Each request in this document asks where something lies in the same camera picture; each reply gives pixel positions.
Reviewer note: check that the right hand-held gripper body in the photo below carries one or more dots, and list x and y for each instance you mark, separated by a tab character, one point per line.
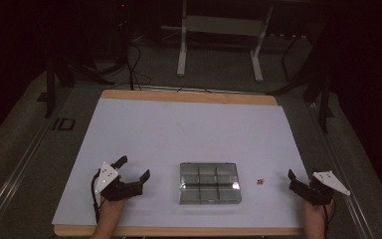
318	195

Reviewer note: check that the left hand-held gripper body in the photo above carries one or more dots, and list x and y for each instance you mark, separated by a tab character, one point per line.
126	191

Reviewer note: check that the small red-brown parts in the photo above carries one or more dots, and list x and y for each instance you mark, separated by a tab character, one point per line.
260	181

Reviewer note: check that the clear plastic compartment box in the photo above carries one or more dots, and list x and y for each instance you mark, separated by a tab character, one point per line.
209	182

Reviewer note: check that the person's right hand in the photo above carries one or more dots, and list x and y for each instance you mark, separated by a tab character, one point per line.
315	215

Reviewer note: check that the person's left hand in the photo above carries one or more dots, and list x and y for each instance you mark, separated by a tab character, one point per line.
111	210

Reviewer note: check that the pale table cover sheet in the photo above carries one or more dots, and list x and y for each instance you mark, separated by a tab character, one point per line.
179	132

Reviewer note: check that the black tripod stand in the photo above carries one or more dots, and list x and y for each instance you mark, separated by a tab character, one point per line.
323	99
50	93

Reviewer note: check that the wooden table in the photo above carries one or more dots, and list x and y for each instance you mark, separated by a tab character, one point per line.
189	97

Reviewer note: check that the metal floor rail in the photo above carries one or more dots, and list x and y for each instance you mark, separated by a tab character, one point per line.
344	172
13	181

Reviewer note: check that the white metal desk frame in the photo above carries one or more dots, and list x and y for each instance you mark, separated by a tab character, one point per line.
224	26

